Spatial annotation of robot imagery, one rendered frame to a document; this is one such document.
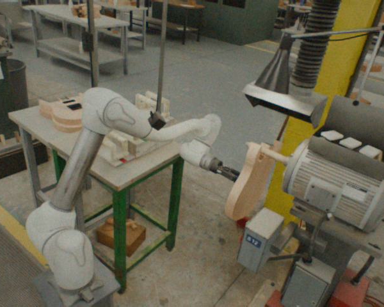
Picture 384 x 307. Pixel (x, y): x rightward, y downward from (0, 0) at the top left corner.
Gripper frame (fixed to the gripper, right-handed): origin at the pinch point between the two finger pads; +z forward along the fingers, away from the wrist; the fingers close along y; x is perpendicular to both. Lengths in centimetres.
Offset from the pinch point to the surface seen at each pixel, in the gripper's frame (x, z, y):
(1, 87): -27, -240, -6
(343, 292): -26, 58, -3
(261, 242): -9.1, 25.2, 34.8
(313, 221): 1.6, 36.3, 14.2
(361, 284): -22, 64, -13
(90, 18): 54, -187, -35
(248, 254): -17.8, 22.0, 31.2
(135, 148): -10, -66, 9
